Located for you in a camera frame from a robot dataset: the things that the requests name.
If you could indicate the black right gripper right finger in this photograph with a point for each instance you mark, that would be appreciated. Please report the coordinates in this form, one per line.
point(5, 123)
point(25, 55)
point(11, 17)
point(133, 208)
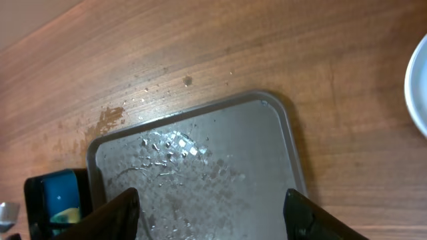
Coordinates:
point(305, 220)

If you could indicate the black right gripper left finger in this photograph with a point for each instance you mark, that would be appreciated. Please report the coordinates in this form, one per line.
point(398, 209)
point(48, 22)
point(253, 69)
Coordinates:
point(115, 220)

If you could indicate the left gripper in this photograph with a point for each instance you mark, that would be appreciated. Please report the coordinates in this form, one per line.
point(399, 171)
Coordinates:
point(8, 215)

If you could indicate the green and yellow sponge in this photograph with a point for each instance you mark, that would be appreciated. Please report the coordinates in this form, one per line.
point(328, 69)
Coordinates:
point(68, 216)

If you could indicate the white plate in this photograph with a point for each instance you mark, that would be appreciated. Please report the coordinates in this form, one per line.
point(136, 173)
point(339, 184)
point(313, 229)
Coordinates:
point(415, 86)

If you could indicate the dark blue tray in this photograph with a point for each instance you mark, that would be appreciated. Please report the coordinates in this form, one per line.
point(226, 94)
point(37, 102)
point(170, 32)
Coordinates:
point(51, 193)

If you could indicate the dark brown serving tray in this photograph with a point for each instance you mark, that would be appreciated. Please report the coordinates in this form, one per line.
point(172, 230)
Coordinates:
point(215, 171)

